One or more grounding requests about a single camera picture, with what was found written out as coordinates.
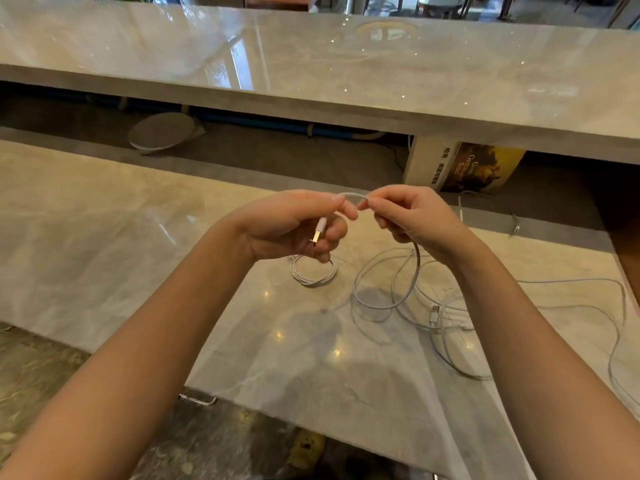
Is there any metal drawer handle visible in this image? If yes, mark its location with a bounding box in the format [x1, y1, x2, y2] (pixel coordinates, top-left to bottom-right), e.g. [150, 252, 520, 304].
[179, 391, 219, 407]

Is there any white round chair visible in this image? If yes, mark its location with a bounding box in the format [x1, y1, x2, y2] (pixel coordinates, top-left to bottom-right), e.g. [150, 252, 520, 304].
[416, 0, 466, 18]

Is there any person's left forearm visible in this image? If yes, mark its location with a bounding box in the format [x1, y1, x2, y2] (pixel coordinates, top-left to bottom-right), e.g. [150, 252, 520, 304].
[0, 215, 257, 480]

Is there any yellow crumpled object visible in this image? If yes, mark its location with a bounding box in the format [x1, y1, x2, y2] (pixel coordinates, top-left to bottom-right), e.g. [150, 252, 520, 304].
[289, 429, 323, 471]

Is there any round grey disc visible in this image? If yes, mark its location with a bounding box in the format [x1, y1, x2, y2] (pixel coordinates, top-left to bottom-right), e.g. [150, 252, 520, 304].
[127, 112, 197, 153]

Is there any person's right forearm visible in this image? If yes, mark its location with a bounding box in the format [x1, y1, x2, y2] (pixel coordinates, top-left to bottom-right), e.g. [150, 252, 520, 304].
[448, 234, 640, 480]

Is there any coiled white cable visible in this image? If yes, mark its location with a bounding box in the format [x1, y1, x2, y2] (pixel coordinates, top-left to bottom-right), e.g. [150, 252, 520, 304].
[289, 254, 339, 288]

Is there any person's left hand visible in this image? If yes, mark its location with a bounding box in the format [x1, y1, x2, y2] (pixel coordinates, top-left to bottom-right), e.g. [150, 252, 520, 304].
[227, 190, 360, 264]

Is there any white and brown printed box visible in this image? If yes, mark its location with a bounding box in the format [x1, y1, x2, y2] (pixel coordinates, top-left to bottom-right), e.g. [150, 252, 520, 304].
[403, 136, 527, 194]

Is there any long loose white cable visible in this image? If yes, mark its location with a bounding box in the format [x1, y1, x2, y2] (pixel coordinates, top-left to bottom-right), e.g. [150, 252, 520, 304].
[390, 247, 640, 410]

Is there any thin white cable with plug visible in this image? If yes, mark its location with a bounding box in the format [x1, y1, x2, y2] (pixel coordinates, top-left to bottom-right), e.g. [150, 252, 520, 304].
[457, 191, 522, 238]

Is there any person's right hand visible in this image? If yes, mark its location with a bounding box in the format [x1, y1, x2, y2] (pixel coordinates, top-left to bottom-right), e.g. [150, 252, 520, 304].
[357, 185, 474, 266]

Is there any brown wooden furniture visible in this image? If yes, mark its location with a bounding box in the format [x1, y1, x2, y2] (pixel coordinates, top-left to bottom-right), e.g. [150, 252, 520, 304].
[244, 0, 321, 11]

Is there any white usb cable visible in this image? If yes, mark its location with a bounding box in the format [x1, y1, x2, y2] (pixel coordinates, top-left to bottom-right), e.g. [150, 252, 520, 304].
[312, 192, 422, 311]

